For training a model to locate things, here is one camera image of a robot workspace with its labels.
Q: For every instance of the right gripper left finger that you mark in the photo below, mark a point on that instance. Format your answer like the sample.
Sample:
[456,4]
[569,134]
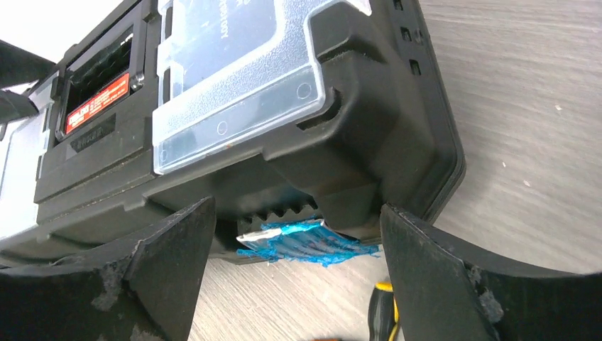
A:
[143,286]

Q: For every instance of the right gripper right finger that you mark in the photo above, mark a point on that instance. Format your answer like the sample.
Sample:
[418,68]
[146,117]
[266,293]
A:
[447,288]

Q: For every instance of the black plastic toolbox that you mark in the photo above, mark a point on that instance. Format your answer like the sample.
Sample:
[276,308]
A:
[279,110]

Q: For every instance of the black yellow screwdriver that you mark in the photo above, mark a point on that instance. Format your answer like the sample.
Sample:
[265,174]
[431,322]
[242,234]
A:
[383,314]

